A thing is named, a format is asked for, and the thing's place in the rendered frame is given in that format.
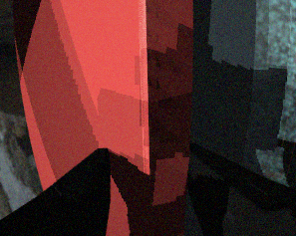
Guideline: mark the red square lid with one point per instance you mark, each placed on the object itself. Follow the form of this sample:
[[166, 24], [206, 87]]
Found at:
[[114, 74]]

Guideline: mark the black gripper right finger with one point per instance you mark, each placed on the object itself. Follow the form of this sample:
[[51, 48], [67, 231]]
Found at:
[[231, 200]]

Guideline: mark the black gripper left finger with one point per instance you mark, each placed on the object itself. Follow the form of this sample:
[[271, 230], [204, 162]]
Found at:
[[75, 205]]

